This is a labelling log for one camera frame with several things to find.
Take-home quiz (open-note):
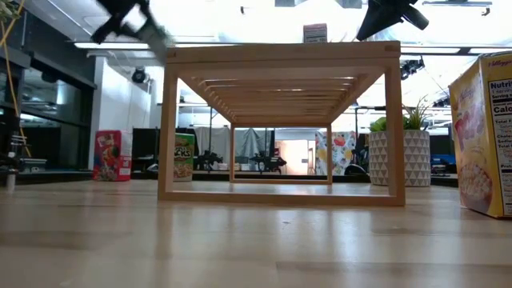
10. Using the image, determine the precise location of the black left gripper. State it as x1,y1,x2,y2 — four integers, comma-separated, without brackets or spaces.
90,0,160,46

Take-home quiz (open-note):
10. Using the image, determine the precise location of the yellow Corn Pops cereal box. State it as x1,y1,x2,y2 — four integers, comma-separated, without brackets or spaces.
302,22,328,44
447,50,512,220

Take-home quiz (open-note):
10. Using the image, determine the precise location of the red Froot Loops cereal box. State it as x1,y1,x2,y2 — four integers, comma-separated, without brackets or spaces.
92,130,134,182

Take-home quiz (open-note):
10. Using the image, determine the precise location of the slatted wooden shelf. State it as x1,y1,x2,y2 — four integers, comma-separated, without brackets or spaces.
157,40,406,208

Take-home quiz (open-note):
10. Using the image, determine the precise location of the ceiling light strip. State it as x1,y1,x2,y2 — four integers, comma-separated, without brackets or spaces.
74,42,151,51

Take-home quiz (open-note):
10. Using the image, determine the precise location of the dark glass cabinet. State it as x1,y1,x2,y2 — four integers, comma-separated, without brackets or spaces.
0,11,98,182

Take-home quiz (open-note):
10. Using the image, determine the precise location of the fruit print cloth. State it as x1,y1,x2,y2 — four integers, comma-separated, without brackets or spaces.
314,130,358,176

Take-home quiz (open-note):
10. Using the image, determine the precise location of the green plush object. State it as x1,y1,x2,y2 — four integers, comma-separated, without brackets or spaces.
368,95,432,188

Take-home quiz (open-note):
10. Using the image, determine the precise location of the blue bin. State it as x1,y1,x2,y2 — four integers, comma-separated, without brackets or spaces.
430,154,457,166

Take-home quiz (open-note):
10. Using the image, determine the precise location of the grey hanging cloth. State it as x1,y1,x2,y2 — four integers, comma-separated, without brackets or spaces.
194,126,277,162

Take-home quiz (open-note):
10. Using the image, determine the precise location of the dome security camera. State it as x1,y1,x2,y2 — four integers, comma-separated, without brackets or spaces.
130,66,147,85

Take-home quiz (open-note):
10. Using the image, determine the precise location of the black overhead camera rig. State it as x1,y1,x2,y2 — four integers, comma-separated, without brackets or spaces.
399,57,426,81

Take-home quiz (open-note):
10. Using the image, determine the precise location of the yellow cable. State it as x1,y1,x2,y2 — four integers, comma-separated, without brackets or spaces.
0,0,33,158

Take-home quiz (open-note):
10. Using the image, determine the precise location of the black metal table frame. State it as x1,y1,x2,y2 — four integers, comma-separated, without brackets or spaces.
0,167,459,187

